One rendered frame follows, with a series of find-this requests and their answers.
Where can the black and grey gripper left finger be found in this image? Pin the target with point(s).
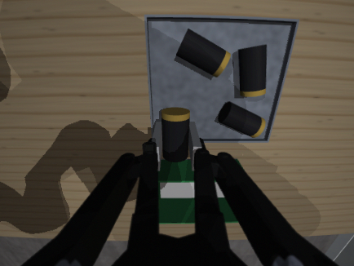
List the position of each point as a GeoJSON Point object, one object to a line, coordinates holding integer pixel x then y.
{"type": "Point", "coordinates": [81, 240]}

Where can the black battery with gold end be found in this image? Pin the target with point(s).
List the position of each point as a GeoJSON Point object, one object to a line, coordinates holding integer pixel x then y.
{"type": "Point", "coordinates": [241, 120]}
{"type": "Point", "coordinates": [252, 70]}
{"type": "Point", "coordinates": [203, 53]}
{"type": "Point", "coordinates": [175, 133]}

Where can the grey square tray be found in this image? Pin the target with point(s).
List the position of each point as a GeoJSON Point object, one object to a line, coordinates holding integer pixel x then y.
{"type": "Point", "coordinates": [174, 82]}

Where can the green open box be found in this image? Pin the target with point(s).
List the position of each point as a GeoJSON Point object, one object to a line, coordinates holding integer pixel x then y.
{"type": "Point", "coordinates": [176, 194]}

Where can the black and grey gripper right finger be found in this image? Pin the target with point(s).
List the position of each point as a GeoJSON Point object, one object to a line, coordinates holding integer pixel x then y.
{"type": "Point", "coordinates": [272, 238]}

